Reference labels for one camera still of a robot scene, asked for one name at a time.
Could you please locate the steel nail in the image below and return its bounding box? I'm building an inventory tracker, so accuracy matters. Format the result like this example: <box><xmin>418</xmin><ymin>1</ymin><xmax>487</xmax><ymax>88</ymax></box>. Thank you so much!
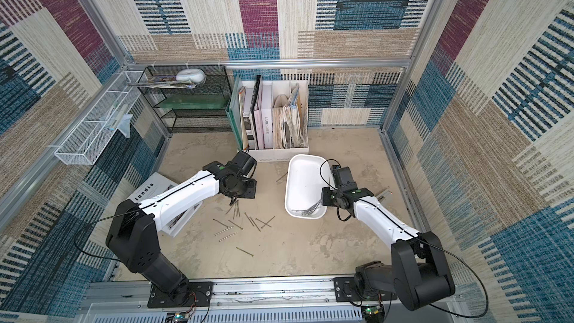
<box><xmin>291</xmin><ymin>201</ymin><xmax>321</xmax><ymax>216</ymax></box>
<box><xmin>213</xmin><ymin>218</ymin><xmax>230</xmax><ymax>229</ymax></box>
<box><xmin>236</xmin><ymin>247</ymin><xmax>254</xmax><ymax>257</ymax></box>
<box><xmin>256</xmin><ymin>218</ymin><xmax>271</xmax><ymax>227</ymax></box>

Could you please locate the white plastic storage box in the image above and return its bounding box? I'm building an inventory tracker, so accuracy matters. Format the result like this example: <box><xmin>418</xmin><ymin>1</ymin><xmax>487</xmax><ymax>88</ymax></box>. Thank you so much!
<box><xmin>285</xmin><ymin>154</ymin><xmax>333</xmax><ymax>220</ymax></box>

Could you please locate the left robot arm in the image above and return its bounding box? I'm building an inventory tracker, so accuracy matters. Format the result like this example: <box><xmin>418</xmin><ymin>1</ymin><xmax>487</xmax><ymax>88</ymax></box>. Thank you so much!
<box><xmin>106</xmin><ymin>151</ymin><xmax>257</xmax><ymax>301</ymax></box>

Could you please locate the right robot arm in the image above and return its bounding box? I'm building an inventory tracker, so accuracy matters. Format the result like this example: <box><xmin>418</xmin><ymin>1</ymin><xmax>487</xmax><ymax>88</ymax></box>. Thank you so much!
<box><xmin>321</xmin><ymin>164</ymin><xmax>456</xmax><ymax>311</ymax></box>

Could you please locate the green folder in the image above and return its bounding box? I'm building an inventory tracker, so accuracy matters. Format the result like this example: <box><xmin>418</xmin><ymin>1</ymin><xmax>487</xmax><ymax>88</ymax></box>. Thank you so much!
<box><xmin>226</xmin><ymin>77</ymin><xmax>244</xmax><ymax>150</ymax></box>

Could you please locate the white perforated file organizer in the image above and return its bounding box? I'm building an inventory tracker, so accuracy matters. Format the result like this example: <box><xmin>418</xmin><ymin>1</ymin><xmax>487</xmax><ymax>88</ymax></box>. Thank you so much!
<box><xmin>239</xmin><ymin>76</ymin><xmax>309</xmax><ymax>162</ymax></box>

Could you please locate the white magazine on table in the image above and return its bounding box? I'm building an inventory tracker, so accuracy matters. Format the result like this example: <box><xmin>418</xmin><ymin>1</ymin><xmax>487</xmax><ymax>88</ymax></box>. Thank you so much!
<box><xmin>127</xmin><ymin>171</ymin><xmax>203</xmax><ymax>239</ymax></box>

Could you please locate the white round device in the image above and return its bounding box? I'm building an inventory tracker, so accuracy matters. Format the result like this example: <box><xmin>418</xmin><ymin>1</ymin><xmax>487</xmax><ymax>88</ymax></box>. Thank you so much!
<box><xmin>176</xmin><ymin>69</ymin><xmax>206</xmax><ymax>85</ymax></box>

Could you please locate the black wire shelf rack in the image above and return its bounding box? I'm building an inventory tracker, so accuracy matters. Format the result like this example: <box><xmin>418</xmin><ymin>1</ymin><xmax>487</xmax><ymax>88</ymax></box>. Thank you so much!
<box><xmin>136</xmin><ymin>64</ymin><xmax>232</xmax><ymax>134</ymax></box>

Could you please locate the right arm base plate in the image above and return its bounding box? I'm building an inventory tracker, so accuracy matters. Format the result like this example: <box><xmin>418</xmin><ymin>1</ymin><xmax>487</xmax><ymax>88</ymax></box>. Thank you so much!
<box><xmin>333</xmin><ymin>276</ymin><xmax>398</xmax><ymax>304</ymax></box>

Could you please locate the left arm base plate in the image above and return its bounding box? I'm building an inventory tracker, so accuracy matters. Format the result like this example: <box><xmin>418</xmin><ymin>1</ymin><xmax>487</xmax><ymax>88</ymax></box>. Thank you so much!
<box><xmin>147</xmin><ymin>281</ymin><xmax>214</xmax><ymax>309</ymax></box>

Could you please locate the white wire wall basket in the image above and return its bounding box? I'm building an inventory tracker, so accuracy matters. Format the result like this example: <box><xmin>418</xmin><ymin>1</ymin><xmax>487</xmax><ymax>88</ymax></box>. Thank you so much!
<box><xmin>55</xmin><ymin>70</ymin><xmax>141</xmax><ymax>165</ymax></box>

